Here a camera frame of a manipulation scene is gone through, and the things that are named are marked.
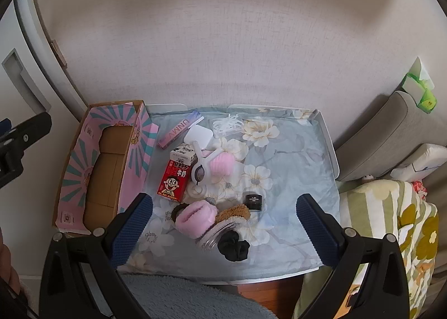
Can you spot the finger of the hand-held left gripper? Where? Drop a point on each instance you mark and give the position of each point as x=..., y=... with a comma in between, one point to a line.
x=35, y=124
x=3, y=126

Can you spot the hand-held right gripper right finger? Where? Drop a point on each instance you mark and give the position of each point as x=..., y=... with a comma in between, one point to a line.
x=314, y=231

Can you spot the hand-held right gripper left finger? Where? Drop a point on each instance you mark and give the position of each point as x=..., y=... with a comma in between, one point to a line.
x=134, y=228

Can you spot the pink printed cardboard box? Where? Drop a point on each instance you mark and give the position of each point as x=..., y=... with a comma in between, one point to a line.
x=75, y=165

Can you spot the pink fluffy scrunchie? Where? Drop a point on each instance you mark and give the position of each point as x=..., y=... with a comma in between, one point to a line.
x=221, y=164
x=195, y=217

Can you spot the red milk carton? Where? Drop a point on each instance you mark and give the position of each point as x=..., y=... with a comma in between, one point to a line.
x=173, y=179

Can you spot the small black jar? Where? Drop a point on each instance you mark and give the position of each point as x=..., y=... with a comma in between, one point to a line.
x=253, y=202

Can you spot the black scrunchie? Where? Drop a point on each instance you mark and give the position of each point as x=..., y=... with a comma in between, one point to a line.
x=232, y=247

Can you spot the brown fluffy scrunchie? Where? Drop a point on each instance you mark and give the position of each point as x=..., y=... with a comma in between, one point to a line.
x=232, y=214

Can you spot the white plastic scissors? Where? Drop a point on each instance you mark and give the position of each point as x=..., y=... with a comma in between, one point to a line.
x=199, y=153

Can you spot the long pink cosmetic box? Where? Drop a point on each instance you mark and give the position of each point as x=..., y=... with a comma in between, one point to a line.
x=178, y=130

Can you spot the white earbud case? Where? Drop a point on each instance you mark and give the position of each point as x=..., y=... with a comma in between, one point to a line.
x=197, y=135

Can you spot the bag of white strips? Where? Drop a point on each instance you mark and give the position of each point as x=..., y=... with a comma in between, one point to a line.
x=227, y=127

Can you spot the person's left forearm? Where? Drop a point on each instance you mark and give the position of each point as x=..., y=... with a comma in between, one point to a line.
x=7, y=263

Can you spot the white door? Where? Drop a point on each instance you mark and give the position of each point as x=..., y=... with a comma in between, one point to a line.
x=38, y=172

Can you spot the tan door latch plate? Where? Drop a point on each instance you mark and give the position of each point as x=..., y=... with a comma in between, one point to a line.
x=59, y=55

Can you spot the green floral striped cushion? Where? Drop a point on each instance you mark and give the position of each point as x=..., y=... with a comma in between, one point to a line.
x=384, y=207

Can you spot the white folding table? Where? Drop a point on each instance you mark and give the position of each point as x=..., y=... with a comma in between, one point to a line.
x=330, y=151

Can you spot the floral blue tablecloth tray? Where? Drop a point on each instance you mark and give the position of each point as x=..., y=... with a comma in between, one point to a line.
x=290, y=151

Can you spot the blue fleece garment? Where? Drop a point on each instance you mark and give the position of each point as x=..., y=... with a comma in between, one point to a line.
x=181, y=298

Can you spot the red patterned cloth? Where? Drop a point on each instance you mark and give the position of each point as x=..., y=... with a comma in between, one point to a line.
x=419, y=189

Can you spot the white pillow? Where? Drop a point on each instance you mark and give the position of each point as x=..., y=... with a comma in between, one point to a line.
x=422, y=158

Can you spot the green tissue pack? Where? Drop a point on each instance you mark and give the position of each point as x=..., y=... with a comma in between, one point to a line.
x=427, y=100

